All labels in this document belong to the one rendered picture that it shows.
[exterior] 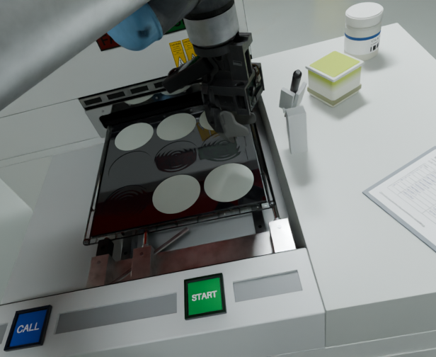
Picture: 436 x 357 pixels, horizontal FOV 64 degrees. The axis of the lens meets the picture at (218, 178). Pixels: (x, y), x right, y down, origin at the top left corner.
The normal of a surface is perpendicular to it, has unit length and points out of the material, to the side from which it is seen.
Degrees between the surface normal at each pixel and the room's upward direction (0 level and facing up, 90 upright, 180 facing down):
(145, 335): 0
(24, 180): 90
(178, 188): 0
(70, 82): 90
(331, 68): 0
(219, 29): 90
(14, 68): 115
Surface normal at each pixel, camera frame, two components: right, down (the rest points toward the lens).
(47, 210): -0.22, -0.66
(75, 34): 0.84, 0.53
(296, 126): 0.08, 0.72
